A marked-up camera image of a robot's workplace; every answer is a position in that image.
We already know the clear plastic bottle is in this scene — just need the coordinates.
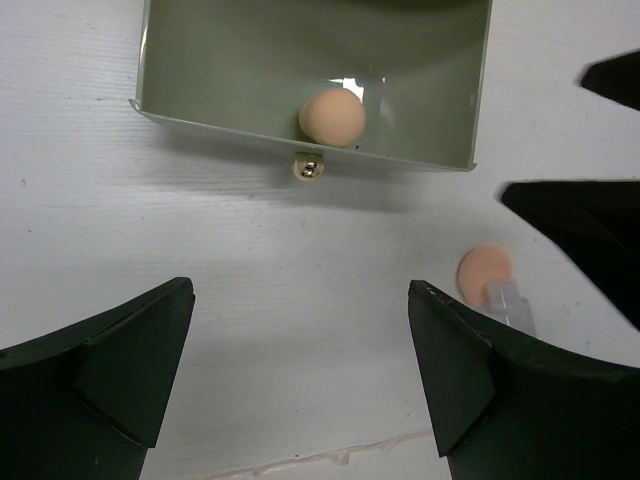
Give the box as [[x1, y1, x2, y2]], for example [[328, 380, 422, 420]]
[[485, 278, 537, 337]]

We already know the tan makeup sponge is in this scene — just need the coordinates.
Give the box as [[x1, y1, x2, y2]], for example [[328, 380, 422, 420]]
[[298, 88, 366, 148]]

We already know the pink makeup sponge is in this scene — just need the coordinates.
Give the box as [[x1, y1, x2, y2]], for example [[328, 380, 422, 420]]
[[457, 246, 512, 307]]

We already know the grey bottom drawer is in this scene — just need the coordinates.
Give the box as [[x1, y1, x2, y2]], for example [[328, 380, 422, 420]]
[[131, 1, 492, 172]]

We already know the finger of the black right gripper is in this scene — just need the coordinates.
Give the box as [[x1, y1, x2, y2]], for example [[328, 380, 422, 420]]
[[579, 50, 640, 111], [500, 180, 639, 328]]

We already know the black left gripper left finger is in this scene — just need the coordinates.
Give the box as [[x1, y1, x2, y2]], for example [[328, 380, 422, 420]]
[[1, 277, 195, 479]]

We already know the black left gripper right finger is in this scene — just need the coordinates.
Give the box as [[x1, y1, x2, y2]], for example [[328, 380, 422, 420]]
[[408, 281, 639, 479]]

